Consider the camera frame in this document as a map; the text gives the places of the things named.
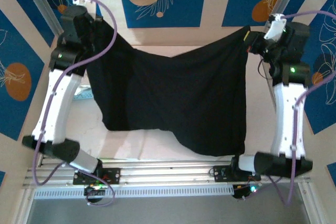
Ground light blue plastic basket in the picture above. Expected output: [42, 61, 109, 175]
[73, 91, 94, 101]

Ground black t-shirt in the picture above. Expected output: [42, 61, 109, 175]
[85, 15, 251, 158]

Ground white table cover sheet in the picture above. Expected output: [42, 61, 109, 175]
[56, 45, 293, 161]

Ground black right controller board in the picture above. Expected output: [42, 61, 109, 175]
[232, 183, 263, 200]

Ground black controller board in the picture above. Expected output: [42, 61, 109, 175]
[83, 183, 107, 204]
[232, 183, 263, 200]

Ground black left controller board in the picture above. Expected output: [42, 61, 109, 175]
[83, 183, 107, 204]

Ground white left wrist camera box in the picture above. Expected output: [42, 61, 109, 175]
[72, 0, 95, 12]

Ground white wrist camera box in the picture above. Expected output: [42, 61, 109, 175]
[263, 13, 287, 41]
[72, 0, 95, 12]

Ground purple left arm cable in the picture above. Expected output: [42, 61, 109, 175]
[33, 0, 118, 207]

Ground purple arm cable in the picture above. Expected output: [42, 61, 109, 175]
[267, 10, 336, 207]
[33, 0, 118, 207]

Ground thin black gripper wire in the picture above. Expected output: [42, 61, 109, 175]
[258, 58, 271, 79]

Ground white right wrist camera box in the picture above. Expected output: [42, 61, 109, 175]
[263, 13, 287, 41]

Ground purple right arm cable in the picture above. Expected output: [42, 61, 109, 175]
[267, 10, 336, 207]

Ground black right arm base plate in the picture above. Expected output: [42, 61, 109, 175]
[213, 165, 262, 183]

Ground aluminium front rail frame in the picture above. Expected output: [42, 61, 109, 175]
[22, 157, 312, 189]

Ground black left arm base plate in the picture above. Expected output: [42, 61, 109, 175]
[72, 167, 121, 185]

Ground white slotted cable duct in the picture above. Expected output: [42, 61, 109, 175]
[34, 185, 234, 200]

